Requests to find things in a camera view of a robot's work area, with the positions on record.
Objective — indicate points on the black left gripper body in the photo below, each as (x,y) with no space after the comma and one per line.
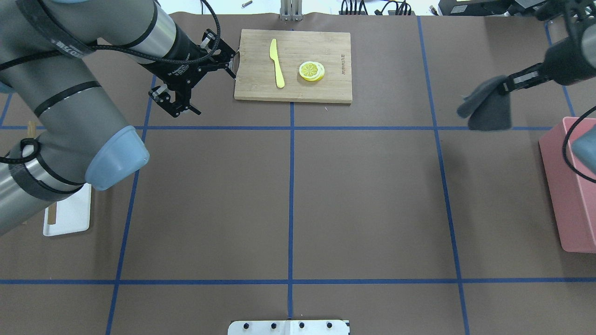
(182,52)

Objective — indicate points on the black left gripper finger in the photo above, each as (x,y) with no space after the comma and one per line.
(174,102)

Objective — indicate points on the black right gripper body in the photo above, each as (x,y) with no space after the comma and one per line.
(564,61)

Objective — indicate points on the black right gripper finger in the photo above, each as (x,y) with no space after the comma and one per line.
(526,78)

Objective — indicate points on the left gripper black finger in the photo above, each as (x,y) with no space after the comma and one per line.
(226,60)

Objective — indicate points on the dark grey cloth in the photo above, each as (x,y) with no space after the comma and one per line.
(486,108)

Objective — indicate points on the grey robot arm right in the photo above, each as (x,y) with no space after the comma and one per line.
(579,20)

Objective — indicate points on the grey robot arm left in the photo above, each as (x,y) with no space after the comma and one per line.
(87,139)

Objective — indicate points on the yellow plastic knife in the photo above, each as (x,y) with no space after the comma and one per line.
(273,53)

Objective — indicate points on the bamboo cutting board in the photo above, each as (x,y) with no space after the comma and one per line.
(256,77)

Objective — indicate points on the black electronics box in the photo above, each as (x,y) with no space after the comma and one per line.
(486,7)

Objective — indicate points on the lemon slice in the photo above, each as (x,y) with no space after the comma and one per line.
(311,71)

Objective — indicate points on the pink plastic bin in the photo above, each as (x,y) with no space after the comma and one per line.
(572,196)

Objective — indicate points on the wooden rack bar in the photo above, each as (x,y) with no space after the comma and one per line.
(31,129)

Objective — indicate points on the white towel rack tray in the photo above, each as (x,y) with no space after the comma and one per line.
(69,216)

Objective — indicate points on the grey camera stand post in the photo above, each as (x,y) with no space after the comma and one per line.
(291,10)

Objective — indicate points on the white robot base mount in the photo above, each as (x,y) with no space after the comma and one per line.
(290,327)

